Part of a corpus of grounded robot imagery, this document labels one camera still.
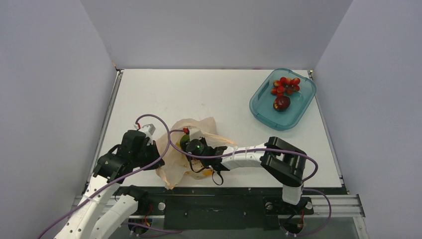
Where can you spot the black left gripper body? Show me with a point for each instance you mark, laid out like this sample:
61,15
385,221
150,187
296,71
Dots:
144,157

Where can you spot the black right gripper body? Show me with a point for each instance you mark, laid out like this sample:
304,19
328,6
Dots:
188,146

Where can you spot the orange translucent plastic bag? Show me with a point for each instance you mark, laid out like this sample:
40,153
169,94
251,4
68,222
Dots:
176,165

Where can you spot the dark purple fake fruit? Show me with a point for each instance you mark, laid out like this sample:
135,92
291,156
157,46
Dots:
281,103

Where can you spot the red fake grape bunch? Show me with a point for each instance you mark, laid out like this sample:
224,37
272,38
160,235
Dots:
285,86

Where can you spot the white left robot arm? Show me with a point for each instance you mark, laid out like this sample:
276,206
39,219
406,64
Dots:
87,222

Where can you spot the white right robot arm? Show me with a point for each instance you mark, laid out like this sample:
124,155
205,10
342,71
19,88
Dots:
280,159

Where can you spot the yellow green fake mango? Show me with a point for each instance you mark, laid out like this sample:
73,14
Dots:
184,141

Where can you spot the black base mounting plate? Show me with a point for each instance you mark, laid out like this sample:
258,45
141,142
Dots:
216,208

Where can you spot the teal plastic tray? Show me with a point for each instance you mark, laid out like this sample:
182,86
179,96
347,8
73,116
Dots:
261,104

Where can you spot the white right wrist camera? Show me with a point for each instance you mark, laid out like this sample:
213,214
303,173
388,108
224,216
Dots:
194,133

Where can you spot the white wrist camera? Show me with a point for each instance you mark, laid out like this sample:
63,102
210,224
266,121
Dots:
147,129
194,133

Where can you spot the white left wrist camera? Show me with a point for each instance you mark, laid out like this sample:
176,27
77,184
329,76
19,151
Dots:
147,129

